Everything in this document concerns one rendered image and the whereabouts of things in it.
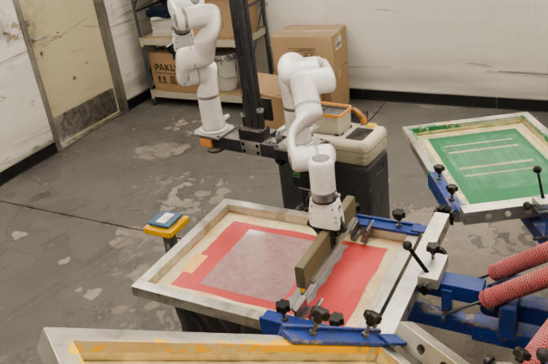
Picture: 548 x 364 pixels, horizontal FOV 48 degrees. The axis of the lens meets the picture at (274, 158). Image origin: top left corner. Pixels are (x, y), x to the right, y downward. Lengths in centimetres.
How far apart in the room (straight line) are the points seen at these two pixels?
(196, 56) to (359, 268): 106
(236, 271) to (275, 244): 19
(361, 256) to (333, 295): 22
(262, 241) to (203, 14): 88
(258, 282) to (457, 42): 393
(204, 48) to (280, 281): 97
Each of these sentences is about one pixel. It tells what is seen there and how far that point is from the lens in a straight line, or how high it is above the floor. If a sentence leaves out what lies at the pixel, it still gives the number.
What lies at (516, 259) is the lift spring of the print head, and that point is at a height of 111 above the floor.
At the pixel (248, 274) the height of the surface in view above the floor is 96.
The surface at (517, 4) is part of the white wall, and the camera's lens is 543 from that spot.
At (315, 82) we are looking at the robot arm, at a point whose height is 153.
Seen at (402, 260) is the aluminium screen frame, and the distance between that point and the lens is 201.
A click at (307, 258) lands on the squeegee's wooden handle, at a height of 113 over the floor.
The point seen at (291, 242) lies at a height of 95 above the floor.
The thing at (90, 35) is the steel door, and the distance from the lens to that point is 630.
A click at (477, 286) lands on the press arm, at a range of 184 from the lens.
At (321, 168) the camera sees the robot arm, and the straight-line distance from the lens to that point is 176.
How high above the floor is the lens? 216
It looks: 26 degrees down
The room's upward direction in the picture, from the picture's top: 7 degrees counter-clockwise
